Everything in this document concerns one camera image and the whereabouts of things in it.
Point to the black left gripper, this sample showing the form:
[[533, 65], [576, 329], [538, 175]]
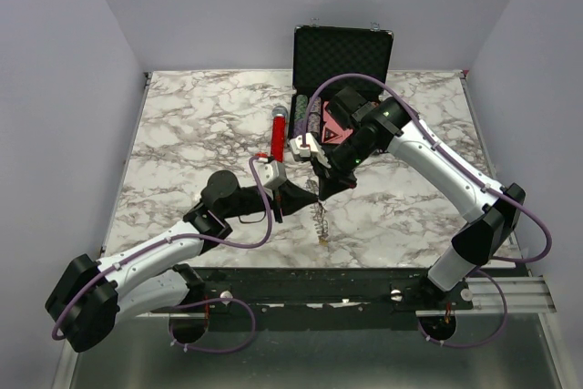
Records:
[[289, 197]]

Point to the loose pink playing cards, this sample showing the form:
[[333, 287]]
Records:
[[344, 133]]

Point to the green blue chip stack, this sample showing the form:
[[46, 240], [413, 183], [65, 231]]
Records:
[[301, 104]]

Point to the purple chip stack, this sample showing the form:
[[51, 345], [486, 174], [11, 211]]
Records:
[[298, 128]]

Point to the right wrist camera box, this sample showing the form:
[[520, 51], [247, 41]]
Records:
[[305, 148]]

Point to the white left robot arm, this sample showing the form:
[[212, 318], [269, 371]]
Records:
[[92, 296]]

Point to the black triangular all-in button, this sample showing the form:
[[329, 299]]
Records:
[[329, 136]]

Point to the red glitter microphone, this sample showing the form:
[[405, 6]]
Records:
[[278, 132]]

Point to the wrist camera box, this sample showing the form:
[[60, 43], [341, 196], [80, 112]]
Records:
[[305, 148], [271, 172]]

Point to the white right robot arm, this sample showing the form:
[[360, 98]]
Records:
[[488, 208]]

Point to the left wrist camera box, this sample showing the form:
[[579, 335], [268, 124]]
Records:
[[271, 172]]

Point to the pink playing card deck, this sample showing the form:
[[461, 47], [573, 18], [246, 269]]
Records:
[[326, 115]]

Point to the black poker chip case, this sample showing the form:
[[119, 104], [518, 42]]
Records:
[[322, 52]]

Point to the orange blue chip stack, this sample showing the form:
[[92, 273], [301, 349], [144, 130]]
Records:
[[316, 106], [313, 124]]

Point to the round metal keyring disc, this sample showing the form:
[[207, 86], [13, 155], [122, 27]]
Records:
[[318, 211]]

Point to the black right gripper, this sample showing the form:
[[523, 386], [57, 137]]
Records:
[[336, 182]]

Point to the orange blue lower chip stack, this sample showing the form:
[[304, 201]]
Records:
[[313, 124]]

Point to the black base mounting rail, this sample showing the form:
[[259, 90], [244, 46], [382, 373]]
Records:
[[298, 300]]

